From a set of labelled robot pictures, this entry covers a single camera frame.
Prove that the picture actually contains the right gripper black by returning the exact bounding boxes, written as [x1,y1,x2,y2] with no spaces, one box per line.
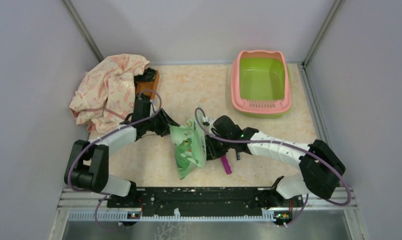
[204,131,232,161]

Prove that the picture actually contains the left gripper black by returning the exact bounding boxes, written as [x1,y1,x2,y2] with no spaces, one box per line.
[144,107,181,137]

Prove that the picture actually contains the green cat litter bag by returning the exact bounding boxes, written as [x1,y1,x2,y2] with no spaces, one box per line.
[170,118,207,180]

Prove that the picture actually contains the magenta plastic litter scoop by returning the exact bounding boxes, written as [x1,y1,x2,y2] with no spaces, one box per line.
[220,155,232,175]

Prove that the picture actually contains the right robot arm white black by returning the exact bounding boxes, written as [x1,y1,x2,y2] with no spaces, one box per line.
[200,115,346,206]

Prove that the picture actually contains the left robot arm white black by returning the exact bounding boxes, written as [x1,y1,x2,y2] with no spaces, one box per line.
[64,99,178,207]

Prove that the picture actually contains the pink and green litter box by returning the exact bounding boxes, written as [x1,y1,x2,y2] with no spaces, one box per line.
[230,50,292,118]

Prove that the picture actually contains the pink patterned crumpled cloth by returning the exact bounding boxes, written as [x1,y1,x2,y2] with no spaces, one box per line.
[69,53,150,134]

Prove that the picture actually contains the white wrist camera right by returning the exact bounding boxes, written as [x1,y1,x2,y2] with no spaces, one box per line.
[201,116,215,134]

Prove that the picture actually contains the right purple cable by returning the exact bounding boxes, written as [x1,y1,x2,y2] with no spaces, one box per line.
[194,106,352,229]

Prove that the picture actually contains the purple cable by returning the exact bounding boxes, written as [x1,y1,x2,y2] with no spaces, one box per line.
[194,106,352,229]
[67,89,163,232]

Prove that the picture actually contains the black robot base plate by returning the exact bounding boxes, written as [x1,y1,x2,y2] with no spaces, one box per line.
[107,187,303,217]

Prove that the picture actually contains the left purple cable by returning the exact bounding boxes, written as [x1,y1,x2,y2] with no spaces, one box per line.
[67,89,163,232]

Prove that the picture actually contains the white slotted cable duct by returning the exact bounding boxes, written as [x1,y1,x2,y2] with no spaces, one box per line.
[68,209,276,222]

